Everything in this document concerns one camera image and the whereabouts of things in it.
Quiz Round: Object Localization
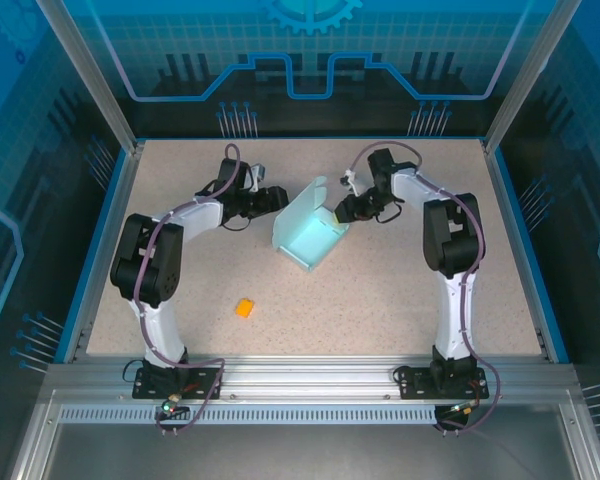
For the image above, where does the light blue paper box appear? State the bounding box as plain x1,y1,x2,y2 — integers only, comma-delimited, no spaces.
271,174,352,274

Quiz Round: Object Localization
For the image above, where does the grey metal shelf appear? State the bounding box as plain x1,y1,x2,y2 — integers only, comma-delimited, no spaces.
7,388,600,480

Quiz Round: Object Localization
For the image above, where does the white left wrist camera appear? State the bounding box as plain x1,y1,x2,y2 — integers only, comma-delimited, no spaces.
248,163,270,192

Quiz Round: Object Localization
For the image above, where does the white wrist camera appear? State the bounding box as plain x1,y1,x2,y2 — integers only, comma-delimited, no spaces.
248,163,270,192
339,168,365,197

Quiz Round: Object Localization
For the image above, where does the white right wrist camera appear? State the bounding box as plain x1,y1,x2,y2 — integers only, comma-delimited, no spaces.
339,168,365,197

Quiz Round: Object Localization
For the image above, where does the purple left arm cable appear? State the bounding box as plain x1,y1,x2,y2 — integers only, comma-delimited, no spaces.
132,143,244,437

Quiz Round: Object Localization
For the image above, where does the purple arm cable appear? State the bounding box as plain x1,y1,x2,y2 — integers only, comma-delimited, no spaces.
132,143,244,437
352,141,505,437

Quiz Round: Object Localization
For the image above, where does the aluminium mounting rail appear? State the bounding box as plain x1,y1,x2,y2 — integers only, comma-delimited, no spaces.
44,353,581,404

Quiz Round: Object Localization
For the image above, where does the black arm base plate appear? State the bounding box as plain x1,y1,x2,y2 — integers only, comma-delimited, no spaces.
394,364,490,400
132,367,222,401

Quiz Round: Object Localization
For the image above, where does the aluminium frame post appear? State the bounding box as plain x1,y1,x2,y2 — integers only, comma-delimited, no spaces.
34,0,147,154
481,0,589,155

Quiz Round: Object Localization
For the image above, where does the slotted grey cable duct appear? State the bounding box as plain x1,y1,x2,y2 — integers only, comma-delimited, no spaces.
58,404,440,427

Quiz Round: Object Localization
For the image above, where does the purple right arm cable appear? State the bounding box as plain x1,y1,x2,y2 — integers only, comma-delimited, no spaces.
352,141,505,437

